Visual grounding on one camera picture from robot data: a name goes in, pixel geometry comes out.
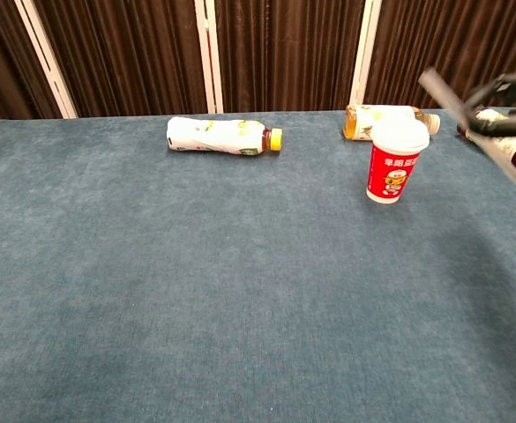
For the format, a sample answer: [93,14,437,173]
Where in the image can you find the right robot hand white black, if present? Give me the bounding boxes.
[464,71,516,137]

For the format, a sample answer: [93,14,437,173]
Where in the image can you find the grey plastic straw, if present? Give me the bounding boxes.
[418,67,516,185]

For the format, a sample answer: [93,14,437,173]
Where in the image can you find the red paper cup white lid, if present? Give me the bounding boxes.
[365,117,430,205]

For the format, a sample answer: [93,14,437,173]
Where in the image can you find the dark brown curtain panel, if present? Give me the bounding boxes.
[34,0,209,118]
[365,0,516,111]
[0,0,64,128]
[213,0,367,114]

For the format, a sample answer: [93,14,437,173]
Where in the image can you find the amber tea bottle white cap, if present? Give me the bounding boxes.
[343,104,442,142]

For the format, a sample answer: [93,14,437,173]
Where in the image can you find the white label bottle yellow cap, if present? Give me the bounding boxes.
[166,115,284,158]

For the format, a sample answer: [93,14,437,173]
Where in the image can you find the blue felt table cover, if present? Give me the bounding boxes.
[0,108,516,423]

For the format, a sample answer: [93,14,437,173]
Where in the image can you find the white frame post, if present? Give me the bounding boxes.
[194,0,225,115]
[13,0,79,120]
[348,0,383,111]

